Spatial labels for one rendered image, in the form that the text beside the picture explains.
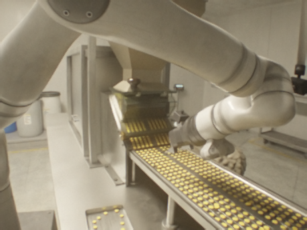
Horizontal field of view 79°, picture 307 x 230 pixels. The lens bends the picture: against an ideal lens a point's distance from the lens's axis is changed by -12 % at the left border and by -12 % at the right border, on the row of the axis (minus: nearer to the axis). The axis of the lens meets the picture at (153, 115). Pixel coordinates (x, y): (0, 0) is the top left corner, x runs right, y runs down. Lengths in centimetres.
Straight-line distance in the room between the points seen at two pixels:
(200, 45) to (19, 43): 23
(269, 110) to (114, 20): 25
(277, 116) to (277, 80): 6
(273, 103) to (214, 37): 14
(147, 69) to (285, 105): 60
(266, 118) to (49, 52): 33
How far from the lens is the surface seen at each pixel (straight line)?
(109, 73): 103
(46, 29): 30
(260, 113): 34
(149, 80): 84
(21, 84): 31
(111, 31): 21
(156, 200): 76
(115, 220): 68
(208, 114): 43
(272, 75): 36
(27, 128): 348
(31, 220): 73
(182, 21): 22
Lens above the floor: 125
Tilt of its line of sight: 13 degrees down
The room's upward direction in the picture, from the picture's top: 3 degrees clockwise
